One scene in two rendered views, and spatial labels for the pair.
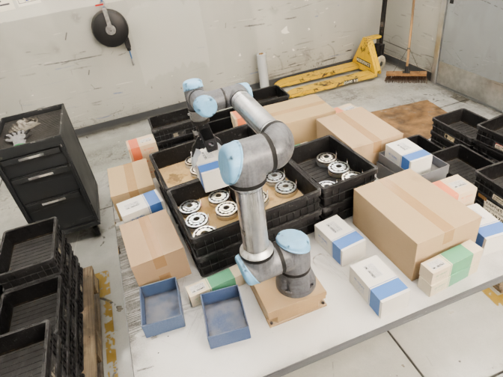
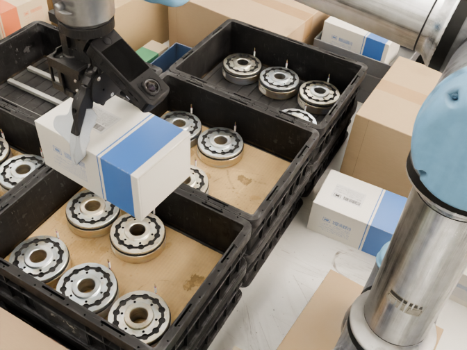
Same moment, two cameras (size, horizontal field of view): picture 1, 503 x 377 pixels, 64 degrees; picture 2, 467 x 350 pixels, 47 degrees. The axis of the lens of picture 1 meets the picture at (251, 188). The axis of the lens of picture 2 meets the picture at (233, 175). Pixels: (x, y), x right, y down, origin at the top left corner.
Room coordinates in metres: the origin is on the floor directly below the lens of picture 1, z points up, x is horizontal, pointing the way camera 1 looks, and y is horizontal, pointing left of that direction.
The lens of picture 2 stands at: (0.87, 0.45, 1.67)
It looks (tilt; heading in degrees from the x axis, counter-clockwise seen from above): 45 degrees down; 316
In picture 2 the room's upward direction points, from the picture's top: 5 degrees clockwise
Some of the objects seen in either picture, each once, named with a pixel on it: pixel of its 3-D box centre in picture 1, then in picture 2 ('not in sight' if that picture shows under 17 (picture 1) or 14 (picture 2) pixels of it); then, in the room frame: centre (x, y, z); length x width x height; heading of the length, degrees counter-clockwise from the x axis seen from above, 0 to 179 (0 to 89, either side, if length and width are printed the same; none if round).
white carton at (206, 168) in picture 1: (211, 167); (115, 148); (1.44, 0.15, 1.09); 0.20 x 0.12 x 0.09; 15
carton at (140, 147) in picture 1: (142, 146); not in sight; (2.11, 0.60, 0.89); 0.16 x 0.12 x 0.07; 107
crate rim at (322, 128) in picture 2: (326, 161); (269, 71); (1.62, -0.38, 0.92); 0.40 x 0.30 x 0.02; 19
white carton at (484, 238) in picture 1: (479, 228); not in sight; (1.20, -0.92, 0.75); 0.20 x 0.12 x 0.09; 10
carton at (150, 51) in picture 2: not in sight; (135, 69); (2.05, -0.27, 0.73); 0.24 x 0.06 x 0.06; 107
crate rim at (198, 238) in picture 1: (210, 203); (112, 236); (1.42, 0.19, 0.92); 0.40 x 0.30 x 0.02; 19
